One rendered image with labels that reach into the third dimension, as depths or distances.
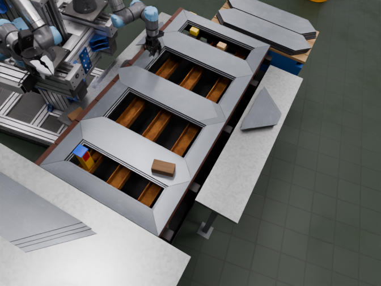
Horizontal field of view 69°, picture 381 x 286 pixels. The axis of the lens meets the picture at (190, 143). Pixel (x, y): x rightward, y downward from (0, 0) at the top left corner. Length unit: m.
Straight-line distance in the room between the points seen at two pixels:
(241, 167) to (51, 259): 1.07
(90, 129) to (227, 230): 1.31
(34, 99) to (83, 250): 1.83
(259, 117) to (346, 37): 2.51
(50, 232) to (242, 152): 1.10
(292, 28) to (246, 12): 0.38
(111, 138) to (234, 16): 1.38
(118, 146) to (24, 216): 0.58
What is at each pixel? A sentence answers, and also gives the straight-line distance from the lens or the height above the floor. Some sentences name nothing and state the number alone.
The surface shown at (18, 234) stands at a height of 1.07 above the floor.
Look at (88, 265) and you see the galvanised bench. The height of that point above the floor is 1.05.
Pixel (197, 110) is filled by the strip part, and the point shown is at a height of 0.84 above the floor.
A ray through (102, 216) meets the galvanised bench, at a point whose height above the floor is 1.05.
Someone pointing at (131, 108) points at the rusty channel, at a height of 0.68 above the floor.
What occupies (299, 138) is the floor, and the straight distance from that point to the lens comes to 2.87.
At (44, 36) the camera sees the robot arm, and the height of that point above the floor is 1.37.
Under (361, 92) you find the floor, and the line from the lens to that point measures 3.58.
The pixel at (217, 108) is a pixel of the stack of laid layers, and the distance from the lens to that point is 1.75.
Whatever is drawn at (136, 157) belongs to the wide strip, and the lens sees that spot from 1.56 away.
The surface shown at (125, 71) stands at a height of 0.84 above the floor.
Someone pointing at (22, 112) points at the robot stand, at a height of 0.21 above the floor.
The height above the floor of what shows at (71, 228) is 1.07.
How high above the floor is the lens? 2.23
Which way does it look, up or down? 61 degrees down
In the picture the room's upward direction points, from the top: 8 degrees clockwise
